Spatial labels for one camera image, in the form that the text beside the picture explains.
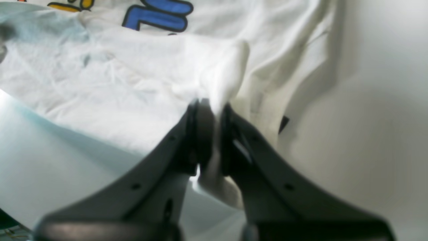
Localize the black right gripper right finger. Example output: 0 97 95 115
221 104 395 241

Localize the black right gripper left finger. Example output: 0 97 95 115
33 99 214 241

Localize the white printed T-shirt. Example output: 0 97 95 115
0 0 338 210

